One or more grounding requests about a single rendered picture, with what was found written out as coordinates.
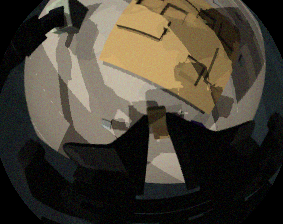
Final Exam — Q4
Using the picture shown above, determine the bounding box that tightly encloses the tan block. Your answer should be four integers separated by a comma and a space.
152, 124, 170, 140

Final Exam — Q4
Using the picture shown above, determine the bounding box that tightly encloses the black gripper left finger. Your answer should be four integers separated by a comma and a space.
63, 115, 149, 196

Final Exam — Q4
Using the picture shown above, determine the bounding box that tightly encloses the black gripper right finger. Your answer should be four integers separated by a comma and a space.
166, 113, 255, 190

